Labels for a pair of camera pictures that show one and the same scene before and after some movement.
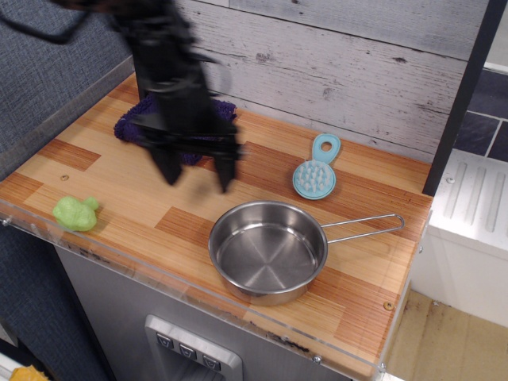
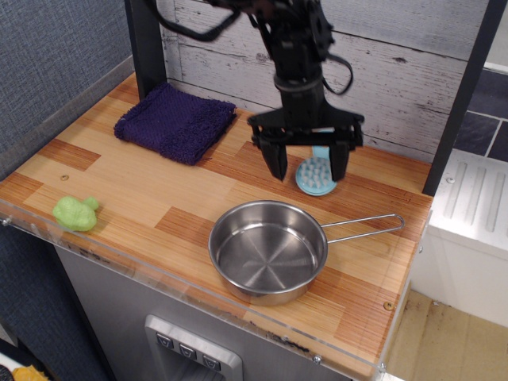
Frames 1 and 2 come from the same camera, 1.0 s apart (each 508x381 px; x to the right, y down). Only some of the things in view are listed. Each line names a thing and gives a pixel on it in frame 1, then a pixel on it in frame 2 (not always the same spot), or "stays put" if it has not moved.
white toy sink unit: [462, 258] stays put
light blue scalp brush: [315, 179] stays put
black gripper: [186, 121] -> [305, 118]
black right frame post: [478, 58] stays put
